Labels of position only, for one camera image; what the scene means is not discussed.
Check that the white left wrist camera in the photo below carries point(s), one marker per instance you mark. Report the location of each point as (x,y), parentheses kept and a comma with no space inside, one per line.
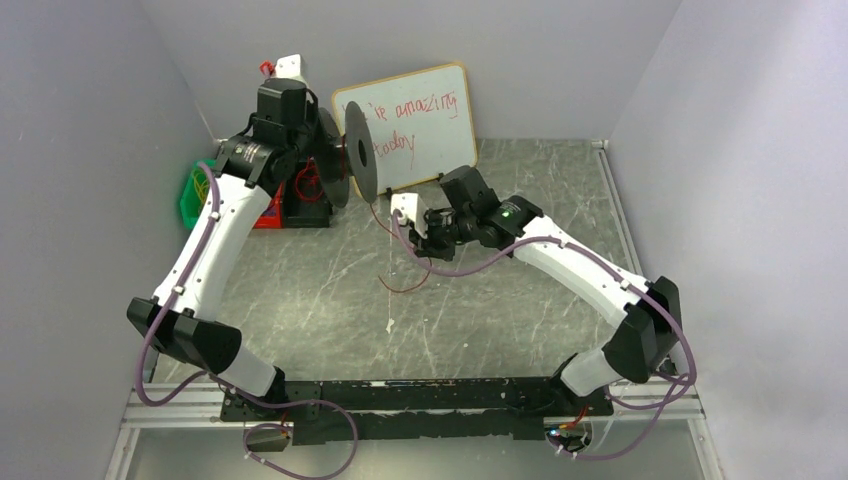
(288,67)

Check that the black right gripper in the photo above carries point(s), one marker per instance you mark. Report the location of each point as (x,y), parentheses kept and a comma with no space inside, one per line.
(433,235)

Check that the red storage bin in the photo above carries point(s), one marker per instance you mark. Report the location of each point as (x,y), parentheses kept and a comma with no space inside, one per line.
(272,216)

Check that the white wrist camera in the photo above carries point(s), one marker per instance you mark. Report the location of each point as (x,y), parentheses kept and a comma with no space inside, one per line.
(410,209)
(288,67)

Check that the black perforated cable spool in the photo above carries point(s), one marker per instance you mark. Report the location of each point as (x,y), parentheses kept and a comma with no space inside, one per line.
(340,157)

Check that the yellow framed whiteboard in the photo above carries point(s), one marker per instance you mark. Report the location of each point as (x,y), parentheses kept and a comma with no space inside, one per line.
(420,122)

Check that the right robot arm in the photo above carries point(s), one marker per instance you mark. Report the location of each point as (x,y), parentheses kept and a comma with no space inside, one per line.
(644,314)

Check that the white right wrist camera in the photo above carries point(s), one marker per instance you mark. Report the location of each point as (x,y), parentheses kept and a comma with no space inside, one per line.
(410,209)

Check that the black storage bin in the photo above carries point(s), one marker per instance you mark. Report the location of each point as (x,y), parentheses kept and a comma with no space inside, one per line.
(304,202)

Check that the aluminium frame rail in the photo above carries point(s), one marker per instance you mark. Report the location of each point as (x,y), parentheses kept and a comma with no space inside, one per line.
(198,405)

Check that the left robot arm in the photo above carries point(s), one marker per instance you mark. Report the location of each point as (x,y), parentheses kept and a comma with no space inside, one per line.
(179,319)

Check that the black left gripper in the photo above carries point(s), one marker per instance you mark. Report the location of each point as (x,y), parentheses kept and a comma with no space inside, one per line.
(309,168)

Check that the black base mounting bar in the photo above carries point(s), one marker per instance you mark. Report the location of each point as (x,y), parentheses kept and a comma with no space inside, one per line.
(325,411)

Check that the green storage bin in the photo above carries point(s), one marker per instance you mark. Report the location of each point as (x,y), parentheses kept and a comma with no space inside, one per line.
(194,193)

